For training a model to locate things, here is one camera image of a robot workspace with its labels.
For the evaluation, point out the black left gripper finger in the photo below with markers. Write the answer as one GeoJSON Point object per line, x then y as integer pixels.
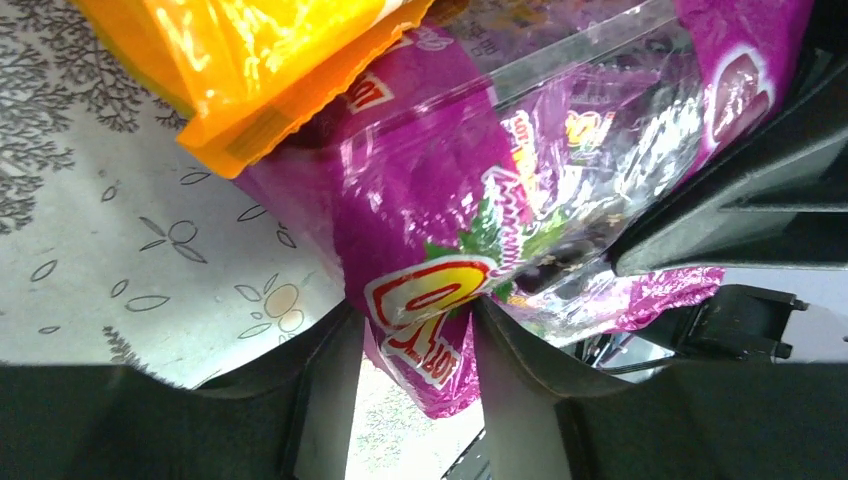
{"type": "Point", "coordinates": [285, 415]}

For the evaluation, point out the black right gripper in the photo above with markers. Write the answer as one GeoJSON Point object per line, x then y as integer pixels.
{"type": "Point", "coordinates": [778, 199]}

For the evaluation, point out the orange candy bag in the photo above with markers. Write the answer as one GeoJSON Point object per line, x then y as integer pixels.
{"type": "Point", "coordinates": [246, 74]}

